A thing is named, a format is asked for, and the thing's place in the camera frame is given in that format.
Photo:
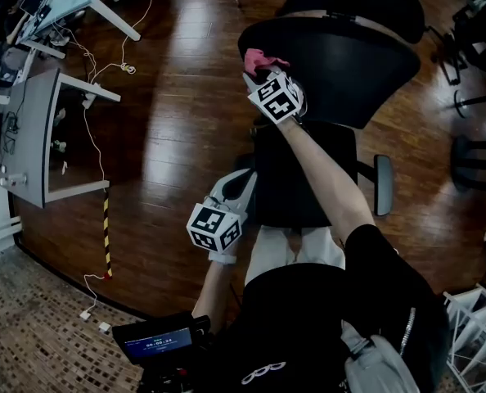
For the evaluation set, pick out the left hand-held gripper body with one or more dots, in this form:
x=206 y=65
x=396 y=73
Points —
x=212 y=227

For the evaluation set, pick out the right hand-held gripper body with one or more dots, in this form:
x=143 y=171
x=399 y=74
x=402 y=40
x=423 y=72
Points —
x=277 y=100

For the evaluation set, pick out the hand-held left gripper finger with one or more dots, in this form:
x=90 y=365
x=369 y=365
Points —
x=217 y=191
x=248 y=199

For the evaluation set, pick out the pink cloth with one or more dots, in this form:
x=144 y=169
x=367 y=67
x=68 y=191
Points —
x=257 y=60

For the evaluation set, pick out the black office chair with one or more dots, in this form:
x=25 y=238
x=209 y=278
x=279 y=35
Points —
x=349 y=68

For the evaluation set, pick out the person's right forearm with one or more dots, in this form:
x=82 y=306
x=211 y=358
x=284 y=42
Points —
x=325 y=170

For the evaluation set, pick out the person's left forearm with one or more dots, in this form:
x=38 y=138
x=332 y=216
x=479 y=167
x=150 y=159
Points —
x=212 y=289

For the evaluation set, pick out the person's left hand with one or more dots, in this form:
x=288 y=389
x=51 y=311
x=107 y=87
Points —
x=226 y=254

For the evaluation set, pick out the person's light grey trousers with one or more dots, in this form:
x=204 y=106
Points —
x=267 y=252

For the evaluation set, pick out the person's black shirt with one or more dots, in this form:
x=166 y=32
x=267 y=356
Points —
x=300 y=309

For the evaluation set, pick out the chest-mounted display device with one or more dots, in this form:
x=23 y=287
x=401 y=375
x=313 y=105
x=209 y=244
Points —
x=157 y=344

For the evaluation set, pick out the white power adapter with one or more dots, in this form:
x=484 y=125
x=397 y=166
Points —
x=85 y=314
x=104 y=327

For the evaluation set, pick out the black chest rig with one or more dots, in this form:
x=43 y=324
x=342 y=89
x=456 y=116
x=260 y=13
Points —
x=173 y=379

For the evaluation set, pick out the black pole with round base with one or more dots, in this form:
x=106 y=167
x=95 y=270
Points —
x=461 y=104

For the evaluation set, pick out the curved grey desk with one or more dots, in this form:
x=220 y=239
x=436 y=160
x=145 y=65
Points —
x=26 y=137

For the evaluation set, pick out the black swivel chair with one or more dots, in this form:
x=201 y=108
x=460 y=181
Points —
x=476 y=35

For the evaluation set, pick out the white power strip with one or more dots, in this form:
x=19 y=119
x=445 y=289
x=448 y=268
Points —
x=14 y=179

